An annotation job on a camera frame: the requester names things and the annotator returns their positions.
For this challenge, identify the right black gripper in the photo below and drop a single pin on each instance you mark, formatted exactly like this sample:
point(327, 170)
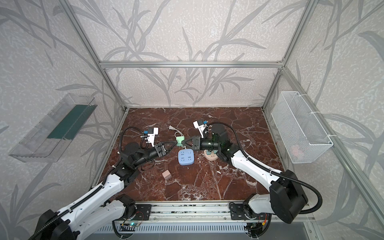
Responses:
point(198, 143)

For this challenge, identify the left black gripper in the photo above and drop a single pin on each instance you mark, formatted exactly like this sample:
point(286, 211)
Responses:
point(160, 148)

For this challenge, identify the green cube charger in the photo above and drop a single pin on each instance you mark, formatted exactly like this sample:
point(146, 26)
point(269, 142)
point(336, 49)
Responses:
point(179, 140)

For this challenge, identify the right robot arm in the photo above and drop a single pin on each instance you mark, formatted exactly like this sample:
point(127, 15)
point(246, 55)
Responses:
point(287, 196)

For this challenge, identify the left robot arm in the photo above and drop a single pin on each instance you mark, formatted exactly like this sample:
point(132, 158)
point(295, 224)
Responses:
point(94, 209)

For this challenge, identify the blue square power strip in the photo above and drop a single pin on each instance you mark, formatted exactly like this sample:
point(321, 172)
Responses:
point(186, 157)

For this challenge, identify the pink round power strip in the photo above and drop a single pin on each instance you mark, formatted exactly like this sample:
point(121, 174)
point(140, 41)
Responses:
point(210, 155)

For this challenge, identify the pink cube charger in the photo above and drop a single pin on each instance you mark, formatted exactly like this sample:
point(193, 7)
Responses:
point(166, 175)

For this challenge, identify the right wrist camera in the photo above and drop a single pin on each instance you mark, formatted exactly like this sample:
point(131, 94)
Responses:
point(202, 127)

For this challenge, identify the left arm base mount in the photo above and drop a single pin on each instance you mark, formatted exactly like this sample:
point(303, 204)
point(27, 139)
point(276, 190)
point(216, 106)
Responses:
point(141, 213)

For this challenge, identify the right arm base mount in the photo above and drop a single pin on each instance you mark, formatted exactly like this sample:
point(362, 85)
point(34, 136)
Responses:
point(240, 212)

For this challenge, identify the white wire mesh basket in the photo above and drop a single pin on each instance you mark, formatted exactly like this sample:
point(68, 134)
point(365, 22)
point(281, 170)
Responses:
point(303, 136)

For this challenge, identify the clear plastic wall bin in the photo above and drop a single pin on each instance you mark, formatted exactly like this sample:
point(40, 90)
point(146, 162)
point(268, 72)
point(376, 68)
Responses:
point(50, 138)

